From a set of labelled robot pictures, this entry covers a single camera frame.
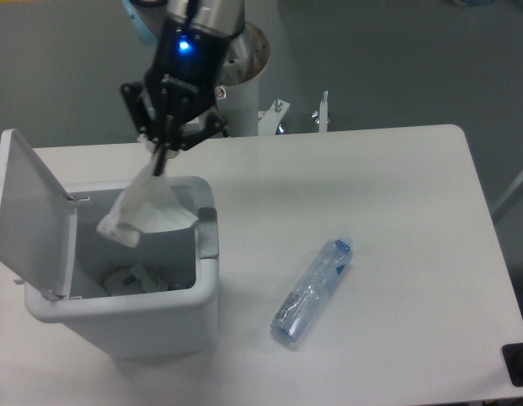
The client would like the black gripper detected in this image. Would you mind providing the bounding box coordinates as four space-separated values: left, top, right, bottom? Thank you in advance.
120 12 232 176

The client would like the clear plastic water bottle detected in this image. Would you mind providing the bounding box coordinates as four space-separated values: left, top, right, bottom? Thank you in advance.
270 237 353 346

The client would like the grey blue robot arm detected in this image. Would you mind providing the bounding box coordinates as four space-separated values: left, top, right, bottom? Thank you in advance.
120 1 269 176

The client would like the trash pile inside can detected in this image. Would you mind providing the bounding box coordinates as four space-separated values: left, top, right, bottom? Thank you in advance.
102 261 197 296

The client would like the white trash can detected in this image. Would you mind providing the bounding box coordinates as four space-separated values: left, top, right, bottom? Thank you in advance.
25 176 219 359

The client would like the white trash can lid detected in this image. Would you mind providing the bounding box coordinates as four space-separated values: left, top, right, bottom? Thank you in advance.
0 129 77 301

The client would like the black clamp at table edge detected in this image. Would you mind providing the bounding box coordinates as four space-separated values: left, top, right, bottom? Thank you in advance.
502 343 523 387

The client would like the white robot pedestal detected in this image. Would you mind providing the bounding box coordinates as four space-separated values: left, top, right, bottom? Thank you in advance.
215 79 259 138

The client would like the white pedestal base frame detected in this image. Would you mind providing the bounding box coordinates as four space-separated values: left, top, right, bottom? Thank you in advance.
135 89 333 144

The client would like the white frame at right edge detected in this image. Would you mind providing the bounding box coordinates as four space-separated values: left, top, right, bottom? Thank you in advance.
491 169 523 224

